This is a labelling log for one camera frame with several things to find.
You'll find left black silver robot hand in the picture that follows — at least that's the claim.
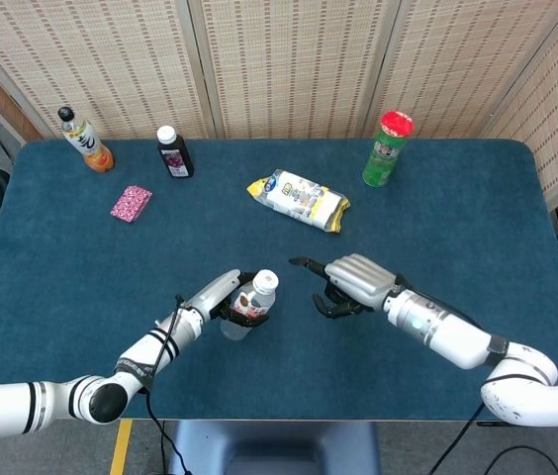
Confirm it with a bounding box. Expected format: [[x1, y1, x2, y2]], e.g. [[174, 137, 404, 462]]
[[182, 268, 278, 331]]

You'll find black floor cable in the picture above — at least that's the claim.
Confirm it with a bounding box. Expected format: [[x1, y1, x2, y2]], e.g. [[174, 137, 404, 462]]
[[484, 443, 558, 475]]

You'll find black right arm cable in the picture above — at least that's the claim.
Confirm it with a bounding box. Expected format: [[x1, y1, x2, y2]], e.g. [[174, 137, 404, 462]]
[[395, 271, 489, 475]]

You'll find orange juice bottle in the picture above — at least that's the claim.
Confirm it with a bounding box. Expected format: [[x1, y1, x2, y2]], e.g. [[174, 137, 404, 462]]
[[57, 106, 116, 174]]

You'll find green chip can red lid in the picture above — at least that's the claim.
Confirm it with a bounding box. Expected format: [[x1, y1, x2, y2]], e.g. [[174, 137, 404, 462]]
[[361, 110, 416, 188]]

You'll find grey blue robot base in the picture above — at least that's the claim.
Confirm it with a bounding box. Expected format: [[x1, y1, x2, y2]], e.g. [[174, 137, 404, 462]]
[[167, 420, 382, 475]]

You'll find clear plastic water bottle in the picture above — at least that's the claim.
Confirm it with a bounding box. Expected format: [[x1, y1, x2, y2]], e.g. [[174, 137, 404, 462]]
[[220, 269, 280, 341]]

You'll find blue felt table mat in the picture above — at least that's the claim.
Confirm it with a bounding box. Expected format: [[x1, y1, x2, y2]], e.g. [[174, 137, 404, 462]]
[[0, 138, 558, 422]]

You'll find yellow white snack package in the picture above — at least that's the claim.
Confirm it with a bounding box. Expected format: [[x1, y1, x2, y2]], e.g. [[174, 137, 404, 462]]
[[246, 168, 351, 235]]

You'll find pink patterned tissue pack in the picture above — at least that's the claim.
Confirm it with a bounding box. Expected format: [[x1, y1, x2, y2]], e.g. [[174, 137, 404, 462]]
[[109, 184, 153, 224]]

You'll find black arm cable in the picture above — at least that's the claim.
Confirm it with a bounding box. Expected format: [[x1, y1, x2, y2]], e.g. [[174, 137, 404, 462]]
[[395, 271, 489, 475], [144, 294, 189, 475]]

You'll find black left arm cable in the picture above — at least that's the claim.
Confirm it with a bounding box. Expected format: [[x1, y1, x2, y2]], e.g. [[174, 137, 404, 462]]
[[144, 294, 189, 475]]

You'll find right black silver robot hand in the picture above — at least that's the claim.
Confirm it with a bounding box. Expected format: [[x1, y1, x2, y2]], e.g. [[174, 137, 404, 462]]
[[288, 253, 407, 321]]

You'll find dark grape juice bottle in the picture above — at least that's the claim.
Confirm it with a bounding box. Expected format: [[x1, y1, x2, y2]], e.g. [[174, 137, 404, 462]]
[[155, 125, 195, 180]]

